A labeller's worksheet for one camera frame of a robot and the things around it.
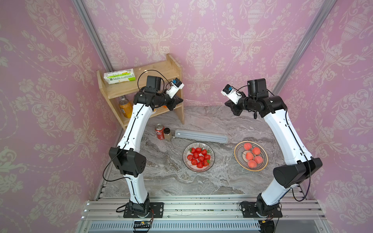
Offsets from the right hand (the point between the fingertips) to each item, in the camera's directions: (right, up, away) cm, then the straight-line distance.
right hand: (229, 101), depth 75 cm
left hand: (-25, +1, +3) cm, 25 cm away
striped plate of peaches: (+18, -32, +15) cm, 40 cm away
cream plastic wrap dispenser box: (-11, -21, +24) cm, 34 cm away
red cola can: (-40, -17, +19) cm, 47 cm away
